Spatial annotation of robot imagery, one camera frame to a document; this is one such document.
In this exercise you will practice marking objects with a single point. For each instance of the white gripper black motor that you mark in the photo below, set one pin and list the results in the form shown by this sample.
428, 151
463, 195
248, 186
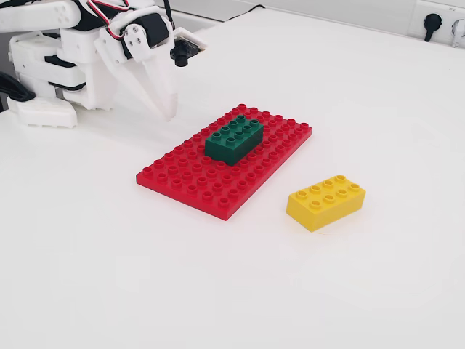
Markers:
135, 43

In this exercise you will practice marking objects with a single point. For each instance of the yellow lego brick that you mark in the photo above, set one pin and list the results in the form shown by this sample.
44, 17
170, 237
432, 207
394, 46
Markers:
325, 201

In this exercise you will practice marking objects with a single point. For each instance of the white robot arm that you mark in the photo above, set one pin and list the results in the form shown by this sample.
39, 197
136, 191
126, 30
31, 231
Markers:
78, 47

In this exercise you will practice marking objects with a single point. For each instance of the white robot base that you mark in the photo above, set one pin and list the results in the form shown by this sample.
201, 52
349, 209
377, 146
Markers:
32, 65

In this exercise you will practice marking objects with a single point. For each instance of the red lego baseplate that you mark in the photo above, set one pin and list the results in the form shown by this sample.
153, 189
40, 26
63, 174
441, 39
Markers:
189, 174

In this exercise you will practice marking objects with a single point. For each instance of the green lego brick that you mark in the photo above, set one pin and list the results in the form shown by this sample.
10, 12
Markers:
232, 140

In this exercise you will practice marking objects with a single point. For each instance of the black power plug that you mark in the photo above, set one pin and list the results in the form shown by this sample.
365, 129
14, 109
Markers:
432, 25

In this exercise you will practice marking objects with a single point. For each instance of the white power plug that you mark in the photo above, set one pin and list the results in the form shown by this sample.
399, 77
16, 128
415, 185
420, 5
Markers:
458, 32

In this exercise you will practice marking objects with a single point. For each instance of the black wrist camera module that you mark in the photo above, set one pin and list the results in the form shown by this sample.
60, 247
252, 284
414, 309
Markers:
187, 46

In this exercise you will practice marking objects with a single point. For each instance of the white wall power strip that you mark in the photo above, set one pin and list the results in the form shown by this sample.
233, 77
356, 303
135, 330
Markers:
447, 18

